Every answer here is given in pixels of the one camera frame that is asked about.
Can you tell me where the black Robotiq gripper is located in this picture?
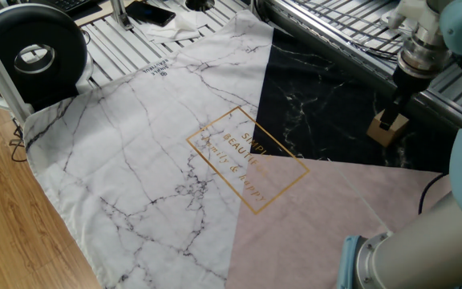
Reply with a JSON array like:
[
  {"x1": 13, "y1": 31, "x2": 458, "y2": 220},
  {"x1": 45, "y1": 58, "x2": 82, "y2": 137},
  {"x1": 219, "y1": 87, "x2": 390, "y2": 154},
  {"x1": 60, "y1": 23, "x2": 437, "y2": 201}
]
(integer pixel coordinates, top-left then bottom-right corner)
[{"x1": 378, "y1": 65, "x2": 433, "y2": 132}]

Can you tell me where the small wooden block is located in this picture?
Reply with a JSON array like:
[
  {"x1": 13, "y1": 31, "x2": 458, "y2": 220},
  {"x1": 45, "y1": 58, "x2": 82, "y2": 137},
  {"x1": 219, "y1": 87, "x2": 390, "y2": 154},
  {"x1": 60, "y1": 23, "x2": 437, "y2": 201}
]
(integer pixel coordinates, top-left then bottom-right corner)
[{"x1": 366, "y1": 110, "x2": 411, "y2": 149}]

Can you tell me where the white wrist adapter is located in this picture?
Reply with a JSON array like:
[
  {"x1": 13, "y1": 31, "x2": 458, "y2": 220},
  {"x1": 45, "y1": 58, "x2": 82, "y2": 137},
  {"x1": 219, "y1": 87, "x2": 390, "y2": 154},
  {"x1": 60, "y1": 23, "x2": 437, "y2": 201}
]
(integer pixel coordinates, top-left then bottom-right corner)
[{"x1": 389, "y1": 0, "x2": 443, "y2": 41}]

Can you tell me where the white tissue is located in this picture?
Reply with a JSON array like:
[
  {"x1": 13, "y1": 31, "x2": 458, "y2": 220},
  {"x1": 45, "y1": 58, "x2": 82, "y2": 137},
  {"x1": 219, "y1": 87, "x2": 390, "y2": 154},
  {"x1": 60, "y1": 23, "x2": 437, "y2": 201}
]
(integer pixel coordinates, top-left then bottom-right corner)
[{"x1": 144, "y1": 11, "x2": 202, "y2": 44}]

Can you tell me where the marble print cloth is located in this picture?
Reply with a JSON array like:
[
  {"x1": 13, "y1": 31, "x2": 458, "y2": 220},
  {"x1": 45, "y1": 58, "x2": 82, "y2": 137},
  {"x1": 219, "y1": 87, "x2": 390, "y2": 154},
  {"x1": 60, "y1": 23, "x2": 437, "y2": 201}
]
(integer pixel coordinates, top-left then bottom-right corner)
[{"x1": 22, "y1": 10, "x2": 452, "y2": 289}]

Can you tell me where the black smartphone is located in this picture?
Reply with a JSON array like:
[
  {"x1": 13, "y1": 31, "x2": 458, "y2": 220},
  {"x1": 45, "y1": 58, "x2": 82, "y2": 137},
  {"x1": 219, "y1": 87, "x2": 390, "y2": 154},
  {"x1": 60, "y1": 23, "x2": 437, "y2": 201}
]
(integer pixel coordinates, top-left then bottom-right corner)
[{"x1": 125, "y1": 0, "x2": 176, "y2": 28}]

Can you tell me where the black keyboard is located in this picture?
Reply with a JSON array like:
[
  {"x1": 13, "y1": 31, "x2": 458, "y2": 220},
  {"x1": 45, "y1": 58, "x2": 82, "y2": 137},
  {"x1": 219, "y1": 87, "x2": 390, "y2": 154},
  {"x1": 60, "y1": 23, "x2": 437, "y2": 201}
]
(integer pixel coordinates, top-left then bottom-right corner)
[{"x1": 48, "y1": 0, "x2": 91, "y2": 12}]

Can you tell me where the grey aluminium table rail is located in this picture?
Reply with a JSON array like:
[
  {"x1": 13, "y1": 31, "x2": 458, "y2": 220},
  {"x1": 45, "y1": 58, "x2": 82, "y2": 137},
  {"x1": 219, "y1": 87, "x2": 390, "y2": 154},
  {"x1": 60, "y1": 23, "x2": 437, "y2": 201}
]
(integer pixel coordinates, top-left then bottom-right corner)
[{"x1": 261, "y1": 0, "x2": 462, "y2": 129}]

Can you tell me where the silver metal bracket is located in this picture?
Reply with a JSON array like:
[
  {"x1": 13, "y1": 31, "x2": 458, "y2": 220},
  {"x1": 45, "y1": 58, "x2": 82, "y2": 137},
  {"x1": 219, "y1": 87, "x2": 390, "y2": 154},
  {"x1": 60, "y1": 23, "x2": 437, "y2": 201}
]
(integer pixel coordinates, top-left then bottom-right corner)
[{"x1": 109, "y1": 0, "x2": 135, "y2": 32}]

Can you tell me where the thin black floor cable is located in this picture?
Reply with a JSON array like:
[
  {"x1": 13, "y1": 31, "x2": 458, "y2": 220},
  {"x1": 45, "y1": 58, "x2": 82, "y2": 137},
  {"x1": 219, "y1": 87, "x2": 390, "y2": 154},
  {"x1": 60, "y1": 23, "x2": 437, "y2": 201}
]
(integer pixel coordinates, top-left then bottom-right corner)
[{"x1": 9, "y1": 116, "x2": 27, "y2": 163}]

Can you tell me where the black ring-shaped fan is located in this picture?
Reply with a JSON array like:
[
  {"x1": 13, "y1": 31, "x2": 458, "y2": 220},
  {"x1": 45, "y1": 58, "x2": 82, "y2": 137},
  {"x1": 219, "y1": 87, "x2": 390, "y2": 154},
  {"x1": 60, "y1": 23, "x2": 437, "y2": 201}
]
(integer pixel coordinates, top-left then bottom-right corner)
[{"x1": 0, "y1": 2, "x2": 95, "y2": 112}]

